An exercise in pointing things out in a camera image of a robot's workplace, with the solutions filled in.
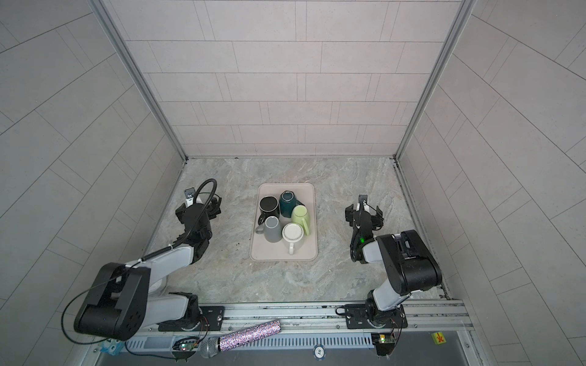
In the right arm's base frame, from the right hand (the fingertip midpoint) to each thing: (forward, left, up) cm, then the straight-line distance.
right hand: (365, 203), depth 93 cm
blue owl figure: (-43, +82, 0) cm, 92 cm away
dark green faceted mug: (-1, +32, +5) cm, 32 cm away
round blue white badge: (-47, +24, -5) cm, 53 cm away
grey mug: (-11, +38, +4) cm, 40 cm away
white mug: (-13, +30, +2) cm, 33 cm away
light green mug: (-7, +27, +5) cm, 28 cm away
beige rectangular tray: (-15, +42, -6) cm, 45 cm away
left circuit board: (-44, +61, -1) cm, 75 cm away
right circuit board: (-46, +4, -7) cm, 47 cm away
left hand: (+2, +64, +9) cm, 65 cm away
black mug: (-2, +39, +5) cm, 39 cm away
